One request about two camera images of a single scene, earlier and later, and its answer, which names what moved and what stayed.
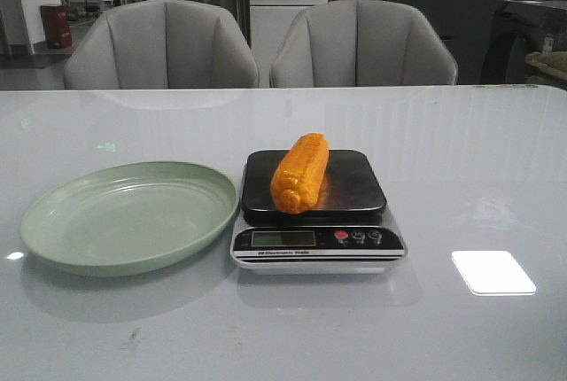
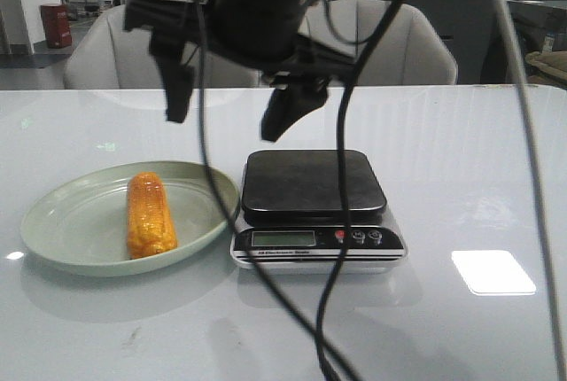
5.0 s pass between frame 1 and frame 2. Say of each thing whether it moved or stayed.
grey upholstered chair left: stayed
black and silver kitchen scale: stayed
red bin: stayed
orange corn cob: moved
